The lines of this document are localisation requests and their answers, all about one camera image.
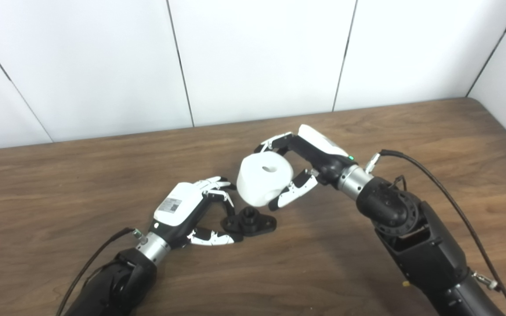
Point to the black flanged holder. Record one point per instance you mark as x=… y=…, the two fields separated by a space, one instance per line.
x=251 y=221

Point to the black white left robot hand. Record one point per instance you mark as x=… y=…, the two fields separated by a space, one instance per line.
x=178 y=206

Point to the round white piece with holes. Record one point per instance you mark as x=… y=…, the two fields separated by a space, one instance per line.
x=257 y=182

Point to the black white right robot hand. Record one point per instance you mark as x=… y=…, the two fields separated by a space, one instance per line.
x=323 y=158

